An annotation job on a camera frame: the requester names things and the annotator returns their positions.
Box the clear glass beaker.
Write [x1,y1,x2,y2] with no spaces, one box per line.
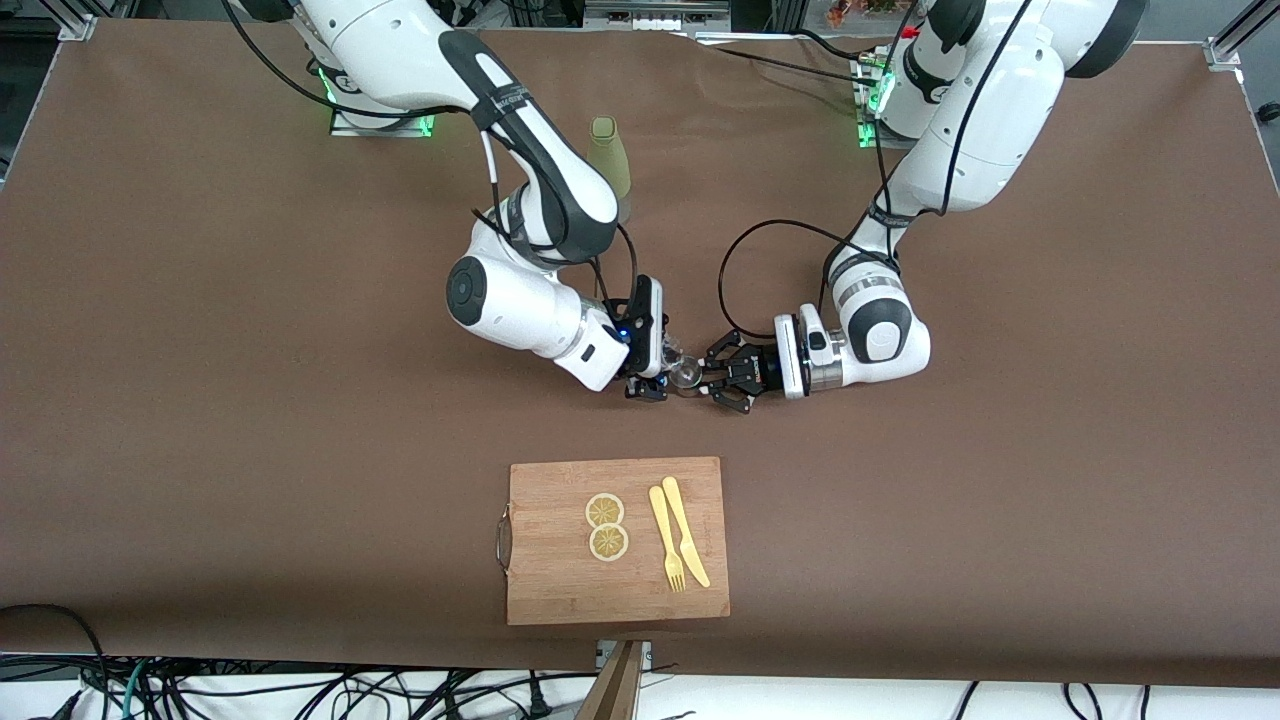
[655,338,701,393]

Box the yellow plastic fork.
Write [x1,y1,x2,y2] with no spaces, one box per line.
[648,485,688,593]

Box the yellow plastic knife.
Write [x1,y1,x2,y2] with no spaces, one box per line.
[661,476,712,589]

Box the green bottle with glass base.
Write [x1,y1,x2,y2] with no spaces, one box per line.
[586,116,634,226]

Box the wooden cutting board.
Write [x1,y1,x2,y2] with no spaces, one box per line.
[506,456,732,627]

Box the grey equipment rack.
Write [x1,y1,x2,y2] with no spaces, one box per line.
[585,0,731,31]

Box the wooden beam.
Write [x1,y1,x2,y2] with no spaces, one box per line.
[575,640,646,720]

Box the brown table mat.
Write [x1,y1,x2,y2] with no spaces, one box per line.
[0,18,1280,691]

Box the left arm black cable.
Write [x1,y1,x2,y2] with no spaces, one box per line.
[717,0,1051,346]

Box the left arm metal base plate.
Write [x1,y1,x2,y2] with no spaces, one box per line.
[855,50,963,151]

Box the metal beam bracket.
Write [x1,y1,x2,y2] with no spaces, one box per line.
[596,640,654,673]

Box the thin black table cable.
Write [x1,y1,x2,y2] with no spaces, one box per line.
[690,30,891,86]

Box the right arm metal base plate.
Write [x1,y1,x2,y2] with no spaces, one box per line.
[329,68,437,138]

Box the teal floor cable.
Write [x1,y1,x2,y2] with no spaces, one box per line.
[120,660,151,720]

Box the thick black floor cable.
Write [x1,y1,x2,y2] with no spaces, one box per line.
[0,603,113,720]

